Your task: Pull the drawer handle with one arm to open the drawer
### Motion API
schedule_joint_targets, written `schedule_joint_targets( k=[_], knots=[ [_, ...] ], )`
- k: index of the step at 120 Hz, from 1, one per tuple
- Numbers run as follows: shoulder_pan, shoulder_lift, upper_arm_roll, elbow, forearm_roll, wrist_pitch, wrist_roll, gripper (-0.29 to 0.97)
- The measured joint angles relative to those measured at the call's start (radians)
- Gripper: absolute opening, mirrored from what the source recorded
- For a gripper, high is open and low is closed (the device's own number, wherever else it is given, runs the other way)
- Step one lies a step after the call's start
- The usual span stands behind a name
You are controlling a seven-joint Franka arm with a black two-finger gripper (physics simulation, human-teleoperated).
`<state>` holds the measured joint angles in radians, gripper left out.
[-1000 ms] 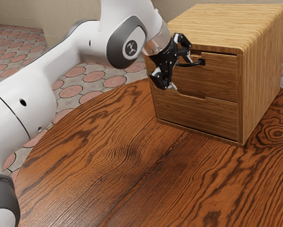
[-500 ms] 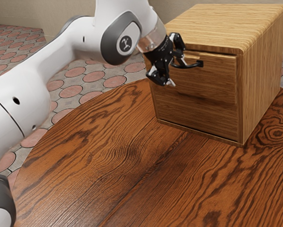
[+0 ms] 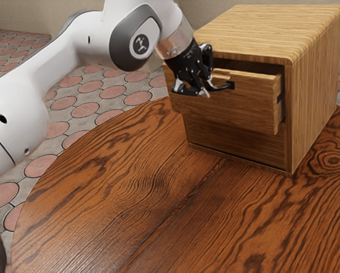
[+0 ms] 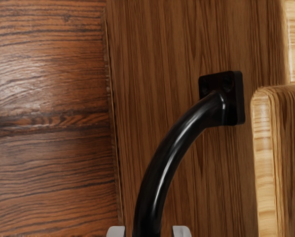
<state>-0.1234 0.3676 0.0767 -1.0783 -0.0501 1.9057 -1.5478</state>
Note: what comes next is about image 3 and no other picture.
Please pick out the light wooden drawer cabinet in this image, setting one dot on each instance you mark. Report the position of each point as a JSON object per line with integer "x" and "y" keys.
{"x": 309, "y": 94}

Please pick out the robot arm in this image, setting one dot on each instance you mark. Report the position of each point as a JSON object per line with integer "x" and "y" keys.
{"x": 22, "y": 85}

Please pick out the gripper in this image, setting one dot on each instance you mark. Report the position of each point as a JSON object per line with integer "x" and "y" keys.
{"x": 185, "y": 64}

